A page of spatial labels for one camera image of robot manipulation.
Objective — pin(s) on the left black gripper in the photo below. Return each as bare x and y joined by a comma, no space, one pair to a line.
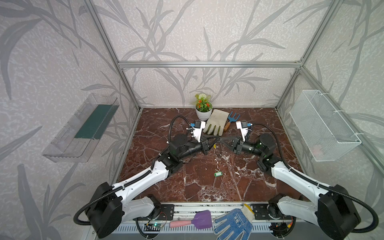
204,145

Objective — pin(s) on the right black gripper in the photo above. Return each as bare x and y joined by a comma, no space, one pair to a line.
236,144

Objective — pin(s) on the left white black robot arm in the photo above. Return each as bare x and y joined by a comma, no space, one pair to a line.
110,205

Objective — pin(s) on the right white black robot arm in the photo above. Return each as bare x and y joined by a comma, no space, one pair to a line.
325,206

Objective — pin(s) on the cream gardening glove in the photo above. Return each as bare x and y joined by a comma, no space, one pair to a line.
216,123

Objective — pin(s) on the white pot with plant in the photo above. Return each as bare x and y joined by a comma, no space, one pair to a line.
203,106

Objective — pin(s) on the blue dotted work glove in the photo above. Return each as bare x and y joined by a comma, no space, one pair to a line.
236,224

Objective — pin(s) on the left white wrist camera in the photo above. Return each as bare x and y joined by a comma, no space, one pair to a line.
197,129

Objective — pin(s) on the blue hand rake wooden handle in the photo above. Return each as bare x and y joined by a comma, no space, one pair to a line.
233,117

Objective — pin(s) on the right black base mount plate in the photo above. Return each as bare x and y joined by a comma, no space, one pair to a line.
263,211

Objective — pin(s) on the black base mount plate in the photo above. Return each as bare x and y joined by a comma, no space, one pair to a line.
263,211
163,213

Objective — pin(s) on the purple scoop pink handle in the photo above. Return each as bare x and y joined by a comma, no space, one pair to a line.
202,220

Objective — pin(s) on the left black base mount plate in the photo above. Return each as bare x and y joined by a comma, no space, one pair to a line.
163,213

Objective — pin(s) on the white wire mesh basket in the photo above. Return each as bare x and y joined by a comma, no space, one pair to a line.
324,130

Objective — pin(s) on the aluminium frame rail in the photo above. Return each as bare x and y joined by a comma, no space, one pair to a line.
208,64

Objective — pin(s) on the clear plastic wall shelf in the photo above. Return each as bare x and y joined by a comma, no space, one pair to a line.
78,139

